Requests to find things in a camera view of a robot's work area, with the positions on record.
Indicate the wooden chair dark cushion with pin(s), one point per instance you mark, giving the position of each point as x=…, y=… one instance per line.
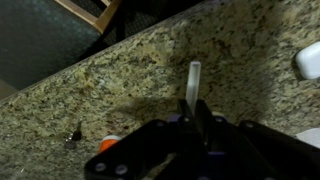
x=106, y=18

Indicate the white earbuds case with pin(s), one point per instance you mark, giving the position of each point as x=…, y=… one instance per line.
x=310, y=61

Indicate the small dark metal clip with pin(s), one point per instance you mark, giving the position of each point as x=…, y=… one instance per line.
x=76, y=136

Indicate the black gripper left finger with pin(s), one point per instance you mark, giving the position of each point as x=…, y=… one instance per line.
x=150, y=150

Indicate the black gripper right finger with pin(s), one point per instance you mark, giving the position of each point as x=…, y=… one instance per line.
x=266, y=150

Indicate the small bottle orange label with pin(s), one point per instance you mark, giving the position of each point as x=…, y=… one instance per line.
x=108, y=143

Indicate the white plastic spoon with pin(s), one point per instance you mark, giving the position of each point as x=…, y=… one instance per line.
x=193, y=83

